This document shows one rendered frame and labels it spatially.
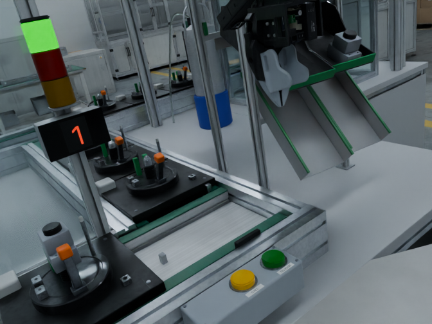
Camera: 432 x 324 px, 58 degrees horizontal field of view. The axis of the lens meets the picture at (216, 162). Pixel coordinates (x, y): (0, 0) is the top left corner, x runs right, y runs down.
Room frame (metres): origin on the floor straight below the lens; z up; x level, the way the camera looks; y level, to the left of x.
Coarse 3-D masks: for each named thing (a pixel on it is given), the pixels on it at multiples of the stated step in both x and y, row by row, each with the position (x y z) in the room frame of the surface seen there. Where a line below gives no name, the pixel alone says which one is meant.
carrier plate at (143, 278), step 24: (96, 240) 0.72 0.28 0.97; (48, 264) 0.66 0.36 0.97; (120, 264) 0.62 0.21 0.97; (144, 264) 0.60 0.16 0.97; (24, 288) 0.60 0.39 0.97; (120, 288) 0.55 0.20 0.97; (144, 288) 0.54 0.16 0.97; (0, 312) 0.54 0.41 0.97; (24, 312) 0.53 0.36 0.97; (72, 312) 0.51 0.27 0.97; (96, 312) 0.50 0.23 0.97; (120, 312) 0.50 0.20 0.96
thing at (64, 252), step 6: (60, 246) 0.54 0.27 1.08; (66, 246) 0.54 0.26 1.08; (60, 252) 0.53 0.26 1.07; (66, 252) 0.53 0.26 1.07; (72, 252) 0.54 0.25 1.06; (60, 258) 0.53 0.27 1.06; (66, 258) 0.53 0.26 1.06; (72, 258) 0.54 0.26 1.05; (66, 264) 0.53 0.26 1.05; (72, 264) 0.53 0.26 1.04; (72, 270) 0.53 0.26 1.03; (72, 276) 0.53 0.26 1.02; (78, 276) 0.53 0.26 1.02; (72, 282) 0.53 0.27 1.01; (78, 282) 0.53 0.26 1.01
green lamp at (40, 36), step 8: (24, 24) 0.72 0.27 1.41; (32, 24) 0.71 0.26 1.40; (40, 24) 0.72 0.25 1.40; (48, 24) 0.73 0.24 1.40; (24, 32) 0.72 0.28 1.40; (32, 32) 0.71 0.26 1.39; (40, 32) 0.72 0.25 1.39; (48, 32) 0.72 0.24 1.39; (32, 40) 0.71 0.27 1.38; (40, 40) 0.71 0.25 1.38; (48, 40) 0.72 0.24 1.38; (56, 40) 0.74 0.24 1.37; (32, 48) 0.72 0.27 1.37; (40, 48) 0.71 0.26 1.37; (48, 48) 0.72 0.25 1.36
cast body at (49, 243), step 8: (48, 224) 0.59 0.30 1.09; (56, 224) 0.58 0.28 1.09; (64, 224) 0.60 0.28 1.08; (40, 232) 0.58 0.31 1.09; (48, 232) 0.57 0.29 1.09; (56, 232) 0.57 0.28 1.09; (64, 232) 0.57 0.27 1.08; (40, 240) 0.58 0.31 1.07; (48, 240) 0.56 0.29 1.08; (56, 240) 0.56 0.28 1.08; (64, 240) 0.57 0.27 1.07; (72, 240) 0.57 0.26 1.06; (48, 248) 0.55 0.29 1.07; (72, 248) 0.56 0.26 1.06; (48, 256) 0.56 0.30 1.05; (56, 256) 0.55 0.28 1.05; (72, 256) 0.56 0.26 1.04; (56, 264) 0.54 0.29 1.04; (56, 272) 0.54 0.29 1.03
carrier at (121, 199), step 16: (144, 160) 0.95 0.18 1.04; (128, 176) 0.95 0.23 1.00; (144, 176) 0.97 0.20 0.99; (176, 176) 0.94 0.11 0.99; (208, 176) 0.93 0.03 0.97; (112, 192) 0.95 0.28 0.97; (128, 192) 0.93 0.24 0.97; (144, 192) 0.89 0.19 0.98; (160, 192) 0.89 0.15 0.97; (176, 192) 0.87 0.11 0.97; (192, 192) 0.88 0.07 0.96; (128, 208) 0.84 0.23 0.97; (144, 208) 0.82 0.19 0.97; (160, 208) 0.83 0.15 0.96
